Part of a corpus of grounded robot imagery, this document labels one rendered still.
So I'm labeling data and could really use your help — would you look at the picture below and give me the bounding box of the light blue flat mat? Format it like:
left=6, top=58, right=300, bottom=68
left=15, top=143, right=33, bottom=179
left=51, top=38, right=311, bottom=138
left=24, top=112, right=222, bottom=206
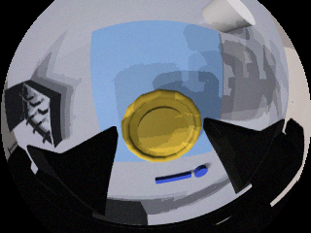
left=89, top=20, right=223, bottom=162

